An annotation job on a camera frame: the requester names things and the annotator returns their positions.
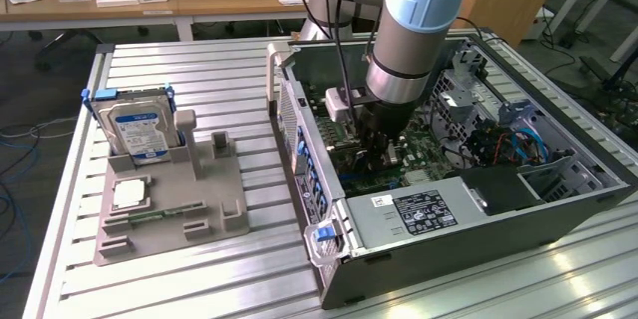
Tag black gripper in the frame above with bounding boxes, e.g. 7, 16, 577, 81
357, 100, 416, 155

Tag green graphics card black fan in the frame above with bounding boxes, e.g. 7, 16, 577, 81
349, 141, 405, 175

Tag green motherboard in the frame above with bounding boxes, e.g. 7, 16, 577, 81
303, 83, 450, 199

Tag silver chipset heatsink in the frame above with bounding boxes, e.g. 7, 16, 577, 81
406, 171, 436, 186

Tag grey power supply with label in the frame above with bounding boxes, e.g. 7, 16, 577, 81
343, 176, 488, 251

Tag black grey open PC case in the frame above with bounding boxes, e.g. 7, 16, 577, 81
266, 27, 638, 311

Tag grey parts rack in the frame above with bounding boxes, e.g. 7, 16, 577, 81
93, 108, 250, 267

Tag hard disk with blue carrier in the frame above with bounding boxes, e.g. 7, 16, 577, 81
81, 84, 179, 167

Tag green RAM stick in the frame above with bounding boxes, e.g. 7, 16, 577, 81
127, 208, 187, 223

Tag silver CPU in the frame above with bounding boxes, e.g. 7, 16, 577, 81
113, 180, 151, 210

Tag black chair base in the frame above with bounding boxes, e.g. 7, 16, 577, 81
28, 25, 151, 70

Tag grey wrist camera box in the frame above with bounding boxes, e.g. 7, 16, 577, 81
323, 87, 370, 124

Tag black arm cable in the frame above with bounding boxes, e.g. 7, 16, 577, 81
302, 0, 377, 137

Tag blue disk wire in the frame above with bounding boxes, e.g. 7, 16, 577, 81
512, 128, 550, 166

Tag black cable over case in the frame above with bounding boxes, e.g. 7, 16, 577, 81
456, 16, 506, 43

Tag white desk frame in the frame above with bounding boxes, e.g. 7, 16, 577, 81
542, 0, 638, 63

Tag white floor cable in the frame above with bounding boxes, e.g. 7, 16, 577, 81
0, 116, 78, 140

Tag blue floor cable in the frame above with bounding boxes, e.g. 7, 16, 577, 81
0, 139, 42, 283

